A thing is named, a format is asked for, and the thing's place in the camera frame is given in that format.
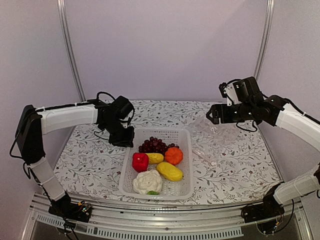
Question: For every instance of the orange toy pumpkin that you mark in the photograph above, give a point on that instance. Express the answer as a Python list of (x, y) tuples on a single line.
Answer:
[(174, 156)]

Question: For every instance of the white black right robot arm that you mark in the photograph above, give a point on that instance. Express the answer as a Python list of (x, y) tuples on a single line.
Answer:
[(294, 131)]

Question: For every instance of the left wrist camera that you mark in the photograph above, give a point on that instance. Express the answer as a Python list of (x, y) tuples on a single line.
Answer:
[(123, 107)]

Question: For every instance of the clear zip top bag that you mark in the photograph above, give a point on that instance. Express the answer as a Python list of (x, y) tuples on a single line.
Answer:
[(210, 141)]

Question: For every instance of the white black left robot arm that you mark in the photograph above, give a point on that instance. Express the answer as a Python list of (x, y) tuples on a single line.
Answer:
[(37, 124)]

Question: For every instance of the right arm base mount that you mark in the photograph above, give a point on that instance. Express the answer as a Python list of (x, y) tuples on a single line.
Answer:
[(269, 208)]

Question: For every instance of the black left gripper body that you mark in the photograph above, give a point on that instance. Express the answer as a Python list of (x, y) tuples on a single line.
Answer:
[(119, 136)]

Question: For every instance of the white perforated plastic basket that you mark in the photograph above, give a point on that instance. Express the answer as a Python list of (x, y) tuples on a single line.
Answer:
[(171, 191)]

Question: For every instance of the white toy cauliflower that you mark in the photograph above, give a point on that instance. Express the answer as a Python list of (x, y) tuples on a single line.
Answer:
[(148, 181)]

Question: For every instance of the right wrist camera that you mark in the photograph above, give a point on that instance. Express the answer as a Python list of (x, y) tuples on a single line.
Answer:
[(238, 91)]

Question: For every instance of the floral patterned table mat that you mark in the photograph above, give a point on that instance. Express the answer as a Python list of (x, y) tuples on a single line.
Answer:
[(90, 166)]

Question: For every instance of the yellow toy mango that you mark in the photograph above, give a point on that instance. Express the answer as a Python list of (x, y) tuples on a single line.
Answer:
[(169, 171)]

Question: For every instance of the aluminium front rail frame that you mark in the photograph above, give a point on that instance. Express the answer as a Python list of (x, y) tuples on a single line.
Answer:
[(122, 220)]

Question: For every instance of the red toy bell pepper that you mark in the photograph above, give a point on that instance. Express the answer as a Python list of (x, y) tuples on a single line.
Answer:
[(140, 162)]

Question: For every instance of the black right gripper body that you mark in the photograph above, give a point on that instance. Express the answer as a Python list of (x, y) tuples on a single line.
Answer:
[(244, 112)]

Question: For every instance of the dark red grape bunch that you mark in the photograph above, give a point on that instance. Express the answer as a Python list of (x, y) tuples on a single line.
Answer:
[(155, 145)]

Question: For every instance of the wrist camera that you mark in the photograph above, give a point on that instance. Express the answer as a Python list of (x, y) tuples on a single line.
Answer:
[(238, 91), (123, 107)]

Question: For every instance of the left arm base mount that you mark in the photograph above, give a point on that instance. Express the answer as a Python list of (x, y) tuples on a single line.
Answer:
[(66, 209)]

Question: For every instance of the aluminium corner post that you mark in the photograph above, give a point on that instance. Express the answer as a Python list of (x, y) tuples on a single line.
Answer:
[(61, 7), (265, 38)]

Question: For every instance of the left aluminium corner post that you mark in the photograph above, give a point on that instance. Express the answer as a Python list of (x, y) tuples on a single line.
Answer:
[(61, 7)]

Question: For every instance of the right aluminium corner post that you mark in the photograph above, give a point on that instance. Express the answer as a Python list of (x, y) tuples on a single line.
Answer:
[(265, 38)]

